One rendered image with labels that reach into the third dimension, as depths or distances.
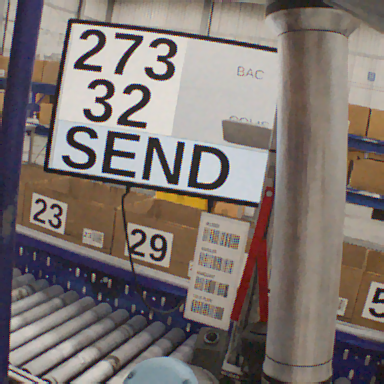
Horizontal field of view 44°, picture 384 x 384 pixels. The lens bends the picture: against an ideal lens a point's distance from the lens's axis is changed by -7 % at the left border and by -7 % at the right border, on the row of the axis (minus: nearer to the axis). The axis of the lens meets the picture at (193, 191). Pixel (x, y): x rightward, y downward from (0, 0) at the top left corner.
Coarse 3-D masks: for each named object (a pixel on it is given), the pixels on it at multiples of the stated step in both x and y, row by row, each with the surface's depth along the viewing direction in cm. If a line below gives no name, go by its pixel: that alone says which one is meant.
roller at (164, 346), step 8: (176, 328) 149; (168, 336) 143; (176, 336) 145; (184, 336) 149; (160, 344) 137; (168, 344) 139; (176, 344) 143; (144, 352) 132; (152, 352) 132; (160, 352) 134; (168, 352) 138; (136, 360) 126; (128, 368) 121; (120, 376) 117
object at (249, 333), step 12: (252, 324) 82; (264, 324) 81; (240, 336) 80; (252, 336) 78; (264, 336) 78; (240, 348) 79; (252, 348) 78; (264, 348) 77; (252, 360) 80; (264, 360) 78; (252, 372) 80
